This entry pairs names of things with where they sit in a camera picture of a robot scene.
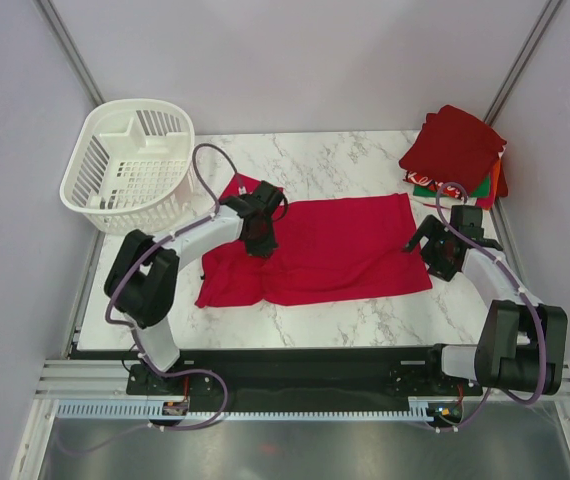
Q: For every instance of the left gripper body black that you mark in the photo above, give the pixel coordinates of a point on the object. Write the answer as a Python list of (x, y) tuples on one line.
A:
[(267, 228)]

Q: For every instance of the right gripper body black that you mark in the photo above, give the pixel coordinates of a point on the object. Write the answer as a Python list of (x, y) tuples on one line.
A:
[(434, 253)]

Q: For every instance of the crimson red t shirt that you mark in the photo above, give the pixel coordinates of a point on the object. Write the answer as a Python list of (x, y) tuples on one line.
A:
[(328, 251)]

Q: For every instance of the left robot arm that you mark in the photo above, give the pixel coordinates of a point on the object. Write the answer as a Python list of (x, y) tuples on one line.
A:
[(141, 284)]

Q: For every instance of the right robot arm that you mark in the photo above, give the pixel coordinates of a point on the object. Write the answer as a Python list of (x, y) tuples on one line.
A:
[(522, 344)]

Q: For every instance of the white folded shirt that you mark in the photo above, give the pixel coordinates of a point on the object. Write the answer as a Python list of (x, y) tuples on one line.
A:
[(446, 203)]

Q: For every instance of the red patterned folded shirt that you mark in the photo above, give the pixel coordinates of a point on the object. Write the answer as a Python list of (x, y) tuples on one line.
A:
[(428, 184)]

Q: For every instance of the green folded shirt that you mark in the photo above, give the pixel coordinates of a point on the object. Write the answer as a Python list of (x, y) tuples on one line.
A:
[(481, 191)]

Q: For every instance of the dark red folded shirt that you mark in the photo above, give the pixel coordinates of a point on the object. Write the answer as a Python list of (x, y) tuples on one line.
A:
[(454, 146)]

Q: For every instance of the orange folded shirt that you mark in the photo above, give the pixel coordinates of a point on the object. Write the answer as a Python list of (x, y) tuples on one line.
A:
[(498, 187)]

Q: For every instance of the white plastic laundry basket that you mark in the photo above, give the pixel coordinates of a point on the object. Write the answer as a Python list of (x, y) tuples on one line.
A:
[(131, 166)]

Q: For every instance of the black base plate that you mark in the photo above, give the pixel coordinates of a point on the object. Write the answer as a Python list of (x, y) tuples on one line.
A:
[(190, 362)]

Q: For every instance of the slotted cable duct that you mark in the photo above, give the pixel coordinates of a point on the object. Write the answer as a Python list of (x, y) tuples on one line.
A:
[(415, 410)]

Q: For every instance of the aluminium frame rail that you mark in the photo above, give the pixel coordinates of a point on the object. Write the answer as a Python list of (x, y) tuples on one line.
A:
[(80, 375)]

